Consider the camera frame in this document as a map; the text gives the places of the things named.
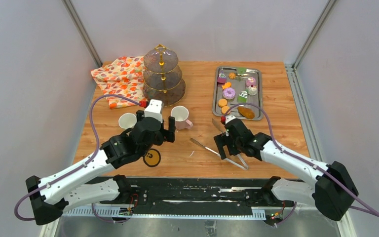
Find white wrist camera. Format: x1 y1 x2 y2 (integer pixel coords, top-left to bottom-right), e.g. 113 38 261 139
225 115 236 124
144 99 164 123

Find three-tier glass cake stand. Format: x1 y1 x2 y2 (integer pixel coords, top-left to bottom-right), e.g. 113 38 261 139
143 44 186 106

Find white slotted cable duct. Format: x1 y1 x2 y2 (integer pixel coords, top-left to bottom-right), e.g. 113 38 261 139
62 206 267 220

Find orange round biscuit lower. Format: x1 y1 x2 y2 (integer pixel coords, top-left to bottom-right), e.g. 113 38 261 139
221 106 229 115

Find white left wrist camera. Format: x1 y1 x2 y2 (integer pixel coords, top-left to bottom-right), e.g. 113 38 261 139
144 99 164 123

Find floral orange cloth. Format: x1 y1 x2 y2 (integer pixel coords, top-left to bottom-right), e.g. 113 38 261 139
90 56 146 102

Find small orange flower cookie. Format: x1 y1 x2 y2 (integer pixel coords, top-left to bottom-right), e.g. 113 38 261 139
228 73 237 79

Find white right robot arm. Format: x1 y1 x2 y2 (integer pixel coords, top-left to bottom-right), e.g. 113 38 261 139
214 116 358 221

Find metal serving tray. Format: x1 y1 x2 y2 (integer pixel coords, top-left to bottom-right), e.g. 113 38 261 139
212 66 263 121

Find white cream cupcake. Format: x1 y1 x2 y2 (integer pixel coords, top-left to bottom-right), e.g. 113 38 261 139
246 85 258 96

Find long metal tongs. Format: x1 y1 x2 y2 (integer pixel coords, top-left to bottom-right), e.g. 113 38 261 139
189 118 249 171

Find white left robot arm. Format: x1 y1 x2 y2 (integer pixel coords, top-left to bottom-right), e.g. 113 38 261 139
26 110 176 225

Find aluminium frame post right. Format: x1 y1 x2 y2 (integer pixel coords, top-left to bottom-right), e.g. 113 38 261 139
292 0 338 70

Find aluminium frame post left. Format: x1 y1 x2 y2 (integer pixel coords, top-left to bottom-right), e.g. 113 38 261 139
61 0 103 67

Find aluminium frame post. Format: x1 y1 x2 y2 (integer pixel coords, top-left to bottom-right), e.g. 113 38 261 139
292 0 338 70
61 0 103 67

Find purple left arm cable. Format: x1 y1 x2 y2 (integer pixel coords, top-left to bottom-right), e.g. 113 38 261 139
14 94 148 221

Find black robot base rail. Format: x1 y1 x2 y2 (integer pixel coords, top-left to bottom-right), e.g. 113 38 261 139
88 177 311 217

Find white cup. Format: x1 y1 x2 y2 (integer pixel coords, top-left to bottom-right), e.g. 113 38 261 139
118 113 137 129

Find purple frosted donut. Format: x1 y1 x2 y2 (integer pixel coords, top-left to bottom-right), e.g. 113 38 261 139
223 87 236 100

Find magenta square cake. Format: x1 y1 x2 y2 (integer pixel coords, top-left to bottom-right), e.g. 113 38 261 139
217 73 227 84

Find orange round biscuit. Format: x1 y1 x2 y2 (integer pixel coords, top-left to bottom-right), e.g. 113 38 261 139
218 98 228 108
221 106 229 115

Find green square cake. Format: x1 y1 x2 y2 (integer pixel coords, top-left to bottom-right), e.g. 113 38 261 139
237 90 249 103

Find pink mug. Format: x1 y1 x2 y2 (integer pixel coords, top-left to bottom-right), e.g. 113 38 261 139
171 106 193 130

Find orange round biscuit upper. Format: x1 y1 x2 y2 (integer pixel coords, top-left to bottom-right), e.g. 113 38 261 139
218 98 228 108

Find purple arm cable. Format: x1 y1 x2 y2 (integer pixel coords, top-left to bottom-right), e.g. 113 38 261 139
14 94 148 221
221 103 379 224

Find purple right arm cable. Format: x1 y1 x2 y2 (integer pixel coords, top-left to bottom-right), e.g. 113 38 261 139
221 103 379 224

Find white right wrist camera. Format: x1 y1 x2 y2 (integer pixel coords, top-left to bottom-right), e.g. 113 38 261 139
225 115 236 124

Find brown bread roll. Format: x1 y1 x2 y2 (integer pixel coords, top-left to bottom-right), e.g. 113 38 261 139
237 106 255 119

